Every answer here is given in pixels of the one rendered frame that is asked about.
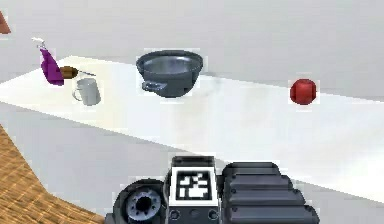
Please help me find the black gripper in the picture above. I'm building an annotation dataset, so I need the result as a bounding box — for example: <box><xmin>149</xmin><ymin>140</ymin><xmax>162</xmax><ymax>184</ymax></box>
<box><xmin>105</xmin><ymin>178</ymin><xmax>168</xmax><ymax>224</ymax></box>

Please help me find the dark grey pot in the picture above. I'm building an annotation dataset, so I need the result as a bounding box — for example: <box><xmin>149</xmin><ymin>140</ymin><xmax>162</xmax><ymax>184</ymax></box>
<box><xmin>135</xmin><ymin>49</ymin><xmax>205</xmax><ymax>99</ymax></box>

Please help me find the white mug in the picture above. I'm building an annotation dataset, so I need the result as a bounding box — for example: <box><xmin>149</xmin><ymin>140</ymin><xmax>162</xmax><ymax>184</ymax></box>
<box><xmin>72</xmin><ymin>77</ymin><xmax>102</xmax><ymax>107</ymax></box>

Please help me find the brown ladle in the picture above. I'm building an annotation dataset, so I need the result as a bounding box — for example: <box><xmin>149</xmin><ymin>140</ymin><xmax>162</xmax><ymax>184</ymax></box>
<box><xmin>59</xmin><ymin>65</ymin><xmax>97</xmax><ymax>80</ymax></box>

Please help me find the purple spray bottle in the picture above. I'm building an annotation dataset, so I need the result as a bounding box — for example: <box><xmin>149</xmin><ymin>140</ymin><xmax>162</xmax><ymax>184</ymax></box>
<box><xmin>31</xmin><ymin>37</ymin><xmax>65</xmax><ymax>87</ymax></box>

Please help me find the red apple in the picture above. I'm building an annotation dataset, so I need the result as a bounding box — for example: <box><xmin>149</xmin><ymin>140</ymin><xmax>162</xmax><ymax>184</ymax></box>
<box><xmin>289</xmin><ymin>78</ymin><xmax>317</xmax><ymax>106</ymax></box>

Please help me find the brown triangular object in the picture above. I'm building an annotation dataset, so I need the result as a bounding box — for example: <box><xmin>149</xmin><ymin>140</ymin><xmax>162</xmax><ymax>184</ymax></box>
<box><xmin>0</xmin><ymin>10</ymin><xmax>12</xmax><ymax>35</ymax></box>

